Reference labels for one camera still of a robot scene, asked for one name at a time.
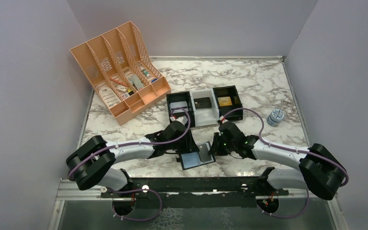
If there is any black leather card holder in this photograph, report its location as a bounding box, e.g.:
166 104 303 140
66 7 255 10
176 152 216 170

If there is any silver grey credit card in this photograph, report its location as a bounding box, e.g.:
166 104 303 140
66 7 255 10
170 101 188 111

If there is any black VIP credit card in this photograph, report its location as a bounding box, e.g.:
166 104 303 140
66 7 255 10
194 97 212 109

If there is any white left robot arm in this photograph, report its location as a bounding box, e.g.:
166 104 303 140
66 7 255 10
66 121 199 197

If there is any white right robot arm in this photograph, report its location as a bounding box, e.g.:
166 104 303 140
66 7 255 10
209 121 347 200

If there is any black left card bin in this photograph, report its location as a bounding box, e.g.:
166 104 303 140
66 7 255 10
166 91 195 127

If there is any black card bin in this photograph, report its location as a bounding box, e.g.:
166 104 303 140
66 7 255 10
213 85 243 121
166 91 195 127

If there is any white middle card bin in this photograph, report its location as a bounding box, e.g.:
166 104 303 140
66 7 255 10
190 88 219 127

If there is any gold credit card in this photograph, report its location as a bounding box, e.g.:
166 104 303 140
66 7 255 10
218 96 232 107

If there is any black right card bin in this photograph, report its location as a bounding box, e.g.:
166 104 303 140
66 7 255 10
213 85 243 121

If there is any white patterned card stack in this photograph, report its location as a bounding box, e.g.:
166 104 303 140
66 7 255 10
99 87 121 108

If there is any small blue white jar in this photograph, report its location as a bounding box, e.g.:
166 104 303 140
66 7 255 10
267 108 285 127

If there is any grey flat eraser block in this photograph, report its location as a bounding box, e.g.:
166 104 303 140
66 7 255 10
130 74 144 90

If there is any green white battery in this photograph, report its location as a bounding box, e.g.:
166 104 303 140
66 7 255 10
141 69 152 79

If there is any peach plastic file organizer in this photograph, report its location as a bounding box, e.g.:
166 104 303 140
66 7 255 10
70 22 172 125

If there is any red pen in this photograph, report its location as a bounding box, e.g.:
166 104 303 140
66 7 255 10
110 78 128 87

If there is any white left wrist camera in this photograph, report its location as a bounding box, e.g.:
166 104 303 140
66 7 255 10
170 115 188 126

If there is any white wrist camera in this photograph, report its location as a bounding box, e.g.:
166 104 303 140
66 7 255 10
217 116 227 125
170 115 188 126

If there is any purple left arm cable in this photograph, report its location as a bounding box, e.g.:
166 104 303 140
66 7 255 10
67 107 192 182

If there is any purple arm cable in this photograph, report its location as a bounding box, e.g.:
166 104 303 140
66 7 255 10
67 107 192 182
220 107 350 187

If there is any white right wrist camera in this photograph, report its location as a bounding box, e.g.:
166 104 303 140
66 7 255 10
217 116 227 125

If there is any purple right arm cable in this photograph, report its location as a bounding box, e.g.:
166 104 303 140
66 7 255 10
220 107 350 187

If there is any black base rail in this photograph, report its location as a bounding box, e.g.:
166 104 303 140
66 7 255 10
101 176 288 209

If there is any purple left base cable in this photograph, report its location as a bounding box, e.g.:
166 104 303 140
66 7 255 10
109 187 163 222

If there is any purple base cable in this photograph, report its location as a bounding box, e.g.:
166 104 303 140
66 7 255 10
109 187 163 222
256 190 310 220

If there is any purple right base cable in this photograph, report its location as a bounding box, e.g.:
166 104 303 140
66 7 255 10
256 190 310 220

